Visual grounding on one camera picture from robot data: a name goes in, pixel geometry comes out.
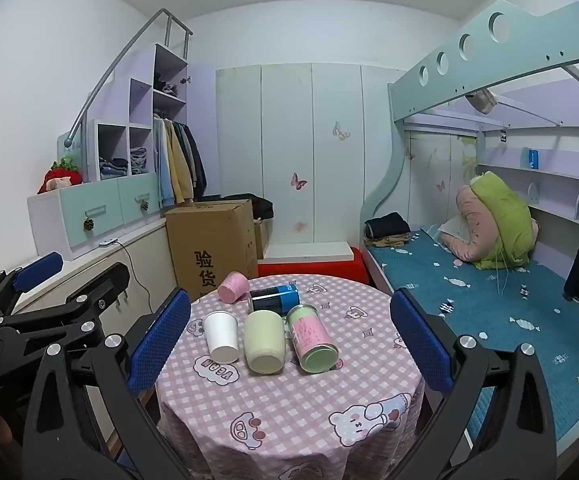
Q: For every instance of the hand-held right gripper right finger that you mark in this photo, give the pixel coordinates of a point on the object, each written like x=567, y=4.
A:
x=419, y=342

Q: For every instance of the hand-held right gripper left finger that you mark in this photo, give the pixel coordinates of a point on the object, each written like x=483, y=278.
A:
x=159, y=342

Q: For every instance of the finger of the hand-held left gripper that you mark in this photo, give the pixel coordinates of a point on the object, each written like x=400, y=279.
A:
x=37, y=271
x=89, y=292

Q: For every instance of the white paper cup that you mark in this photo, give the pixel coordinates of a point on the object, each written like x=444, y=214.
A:
x=221, y=336

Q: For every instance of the pink cup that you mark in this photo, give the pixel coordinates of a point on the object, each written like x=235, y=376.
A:
x=233, y=287

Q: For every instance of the pale green cup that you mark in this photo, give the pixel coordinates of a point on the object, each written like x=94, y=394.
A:
x=264, y=340

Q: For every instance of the white power strip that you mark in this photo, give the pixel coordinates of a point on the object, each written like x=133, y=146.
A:
x=108, y=243

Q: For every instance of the cream low cabinet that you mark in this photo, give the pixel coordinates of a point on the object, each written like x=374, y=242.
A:
x=139, y=255

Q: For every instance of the blue printed bed sheet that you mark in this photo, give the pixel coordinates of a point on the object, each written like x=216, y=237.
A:
x=489, y=310

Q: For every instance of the purple stair cabinet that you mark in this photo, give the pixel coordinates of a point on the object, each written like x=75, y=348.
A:
x=94, y=210

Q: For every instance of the strawberry plush toy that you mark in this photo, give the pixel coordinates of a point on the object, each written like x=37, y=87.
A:
x=59, y=177

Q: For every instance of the pink and green can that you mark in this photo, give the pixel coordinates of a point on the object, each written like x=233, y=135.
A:
x=310, y=335

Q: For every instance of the large cardboard box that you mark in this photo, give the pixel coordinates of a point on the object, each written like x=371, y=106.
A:
x=209, y=245

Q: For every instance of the white pillow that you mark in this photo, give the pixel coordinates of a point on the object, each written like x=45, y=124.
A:
x=452, y=230

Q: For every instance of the folded dark clothes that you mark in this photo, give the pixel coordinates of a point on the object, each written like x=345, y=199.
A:
x=387, y=227

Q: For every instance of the blue metal can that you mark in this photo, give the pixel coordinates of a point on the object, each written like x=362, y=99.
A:
x=275, y=299

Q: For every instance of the folded blue jeans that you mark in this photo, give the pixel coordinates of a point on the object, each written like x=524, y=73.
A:
x=113, y=167

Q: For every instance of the red stool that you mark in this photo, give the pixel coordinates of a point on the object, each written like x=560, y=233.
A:
x=314, y=270

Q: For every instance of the pink quilt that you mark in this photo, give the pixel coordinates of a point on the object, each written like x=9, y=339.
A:
x=467, y=220

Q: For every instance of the folded grey clothes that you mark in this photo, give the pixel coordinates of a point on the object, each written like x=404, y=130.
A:
x=138, y=160

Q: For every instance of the pink checked tablecloth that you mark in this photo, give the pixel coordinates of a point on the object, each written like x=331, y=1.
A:
x=294, y=410

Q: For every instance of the light blue hanging jacket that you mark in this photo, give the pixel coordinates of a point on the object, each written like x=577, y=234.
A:
x=162, y=170

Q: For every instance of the white board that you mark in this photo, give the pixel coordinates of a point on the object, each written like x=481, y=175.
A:
x=309, y=251

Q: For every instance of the small cardboard box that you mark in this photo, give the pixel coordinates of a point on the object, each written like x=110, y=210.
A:
x=262, y=237

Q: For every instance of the green quilt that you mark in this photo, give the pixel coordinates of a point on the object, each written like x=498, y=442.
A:
x=504, y=220

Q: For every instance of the tan hanging coat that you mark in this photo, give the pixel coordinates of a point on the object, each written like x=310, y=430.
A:
x=182, y=170

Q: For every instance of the dark hanging coat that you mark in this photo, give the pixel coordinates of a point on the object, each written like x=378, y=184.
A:
x=198, y=165

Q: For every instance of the black bag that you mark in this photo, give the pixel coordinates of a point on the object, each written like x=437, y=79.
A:
x=262, y=206

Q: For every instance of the dark clothes pile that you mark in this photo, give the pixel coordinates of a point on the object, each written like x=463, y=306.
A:
x=165, y=86

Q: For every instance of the grey metal handrail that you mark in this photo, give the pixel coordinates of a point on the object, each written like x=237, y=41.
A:
x=114, y=65

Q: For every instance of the white wardrobe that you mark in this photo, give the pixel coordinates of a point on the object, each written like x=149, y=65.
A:
x=284, y=150

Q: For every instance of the teal bunk bed frame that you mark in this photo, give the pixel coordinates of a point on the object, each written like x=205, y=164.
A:
x=514, y=50

